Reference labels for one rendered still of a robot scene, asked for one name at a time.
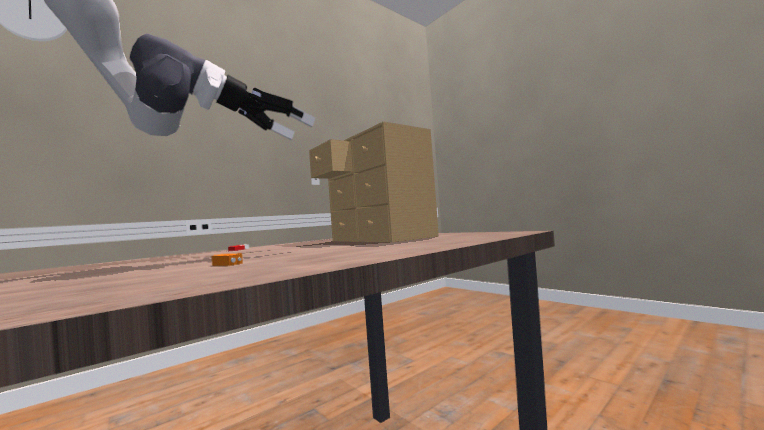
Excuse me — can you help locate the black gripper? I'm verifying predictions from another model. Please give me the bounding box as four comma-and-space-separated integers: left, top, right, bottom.
216, 75, 315, 140

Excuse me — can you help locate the brown wooden chest of drawers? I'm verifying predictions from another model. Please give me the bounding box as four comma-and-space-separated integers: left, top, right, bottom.
328, 122, 439, 242

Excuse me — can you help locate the brown wooden drawer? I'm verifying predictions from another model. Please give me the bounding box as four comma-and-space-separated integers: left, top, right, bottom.
355, 166, 388, 205
357, 205, 391, 240
309, 139, 353, 179
352, 127, 385, 171
330, 175, 355, 209
332, 209, 358, 240

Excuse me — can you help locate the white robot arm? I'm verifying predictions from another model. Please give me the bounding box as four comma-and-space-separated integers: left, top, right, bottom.
44, 0, 227, 136

